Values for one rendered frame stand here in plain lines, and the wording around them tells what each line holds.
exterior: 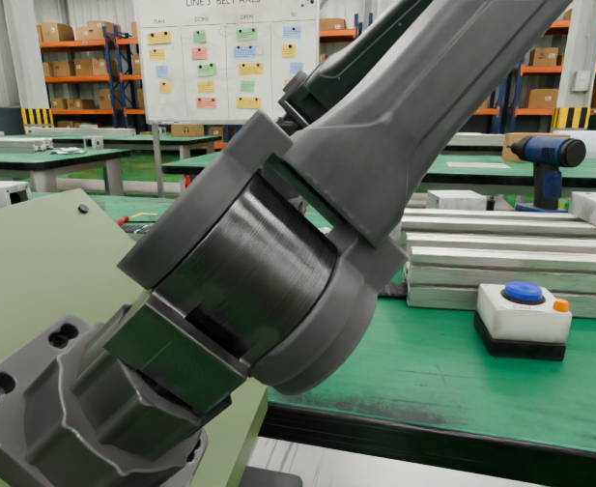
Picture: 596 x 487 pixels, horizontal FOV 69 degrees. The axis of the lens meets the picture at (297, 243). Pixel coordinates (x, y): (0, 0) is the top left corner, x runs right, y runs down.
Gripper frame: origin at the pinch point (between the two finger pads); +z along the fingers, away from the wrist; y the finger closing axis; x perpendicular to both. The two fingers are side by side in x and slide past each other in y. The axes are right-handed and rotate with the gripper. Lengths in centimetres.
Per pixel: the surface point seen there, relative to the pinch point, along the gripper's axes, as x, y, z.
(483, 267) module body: -29.2, -4.1, -0.6
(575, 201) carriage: -52, 22, -5
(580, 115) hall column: -277, 533, -15
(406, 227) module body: -20.3, 13.8, -1.2
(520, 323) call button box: -29.9, -17.2, 1.2
